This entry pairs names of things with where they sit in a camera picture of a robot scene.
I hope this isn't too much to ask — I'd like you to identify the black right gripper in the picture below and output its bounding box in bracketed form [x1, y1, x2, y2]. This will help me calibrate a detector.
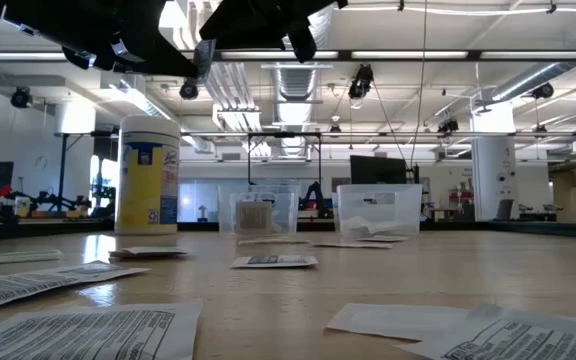
[199, 0, 350, 65]

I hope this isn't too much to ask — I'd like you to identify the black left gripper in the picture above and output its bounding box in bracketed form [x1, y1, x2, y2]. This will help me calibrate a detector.
[42, 0, 200, 80]

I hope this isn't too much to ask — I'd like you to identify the square printed antiseptic wipe packet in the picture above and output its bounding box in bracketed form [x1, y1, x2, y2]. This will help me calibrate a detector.
[230, 254, 319, 270]
[355, 235, 409, 244]
[0, 298, 204, 360]
[191, 38, 218, 85]
[235, 200, 274, 234]
[0, 269, 134, 315]
[400, 304, 576, 360]
[42, 260, 151, 281]
[109, 249, 189, 260]

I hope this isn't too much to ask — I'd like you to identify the white plain bandage wrapper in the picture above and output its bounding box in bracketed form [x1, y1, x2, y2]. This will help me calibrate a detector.
[325, 303, 472, 343]
[340, 214, 409, 236]
[311, 241, 394, 250]

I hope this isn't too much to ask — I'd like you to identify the white LED light strip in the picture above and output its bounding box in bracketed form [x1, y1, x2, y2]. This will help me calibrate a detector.
[480, 50, 576, 60]
[217, 49, 340, 60]
[351, 50, 469, 60]
[0, 51, 69, 62]

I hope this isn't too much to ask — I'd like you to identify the white round column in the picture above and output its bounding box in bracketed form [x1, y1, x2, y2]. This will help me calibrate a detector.
[55, 102, 97, 136]
[470, 102, 518, 222]

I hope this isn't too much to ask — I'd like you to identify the yellow disinfecting wipes canister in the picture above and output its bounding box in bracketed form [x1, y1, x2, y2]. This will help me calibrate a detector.
[114, 114, 182, 236]

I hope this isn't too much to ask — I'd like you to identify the black monitor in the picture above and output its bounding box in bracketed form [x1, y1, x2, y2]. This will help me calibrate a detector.
[349, 154, 409, 185]

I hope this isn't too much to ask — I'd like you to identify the clear plastic bin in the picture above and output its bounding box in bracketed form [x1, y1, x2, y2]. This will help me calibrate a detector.
[334, 183, 424, 237]
[216, 183, 301, 236]

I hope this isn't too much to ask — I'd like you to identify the green striped bandage wrapper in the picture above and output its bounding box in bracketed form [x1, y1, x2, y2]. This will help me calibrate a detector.
[0, 248, 64, 267]

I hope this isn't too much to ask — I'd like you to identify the grey office chair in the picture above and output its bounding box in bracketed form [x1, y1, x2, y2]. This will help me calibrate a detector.
[495, 198, 515, 221]

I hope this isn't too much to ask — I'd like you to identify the silver ventilation duct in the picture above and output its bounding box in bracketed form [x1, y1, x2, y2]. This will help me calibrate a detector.
[262, 59, 334, 161]

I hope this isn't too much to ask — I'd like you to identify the black overhead camera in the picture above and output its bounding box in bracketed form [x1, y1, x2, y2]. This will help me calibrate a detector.
[347, 63, 375, 101]

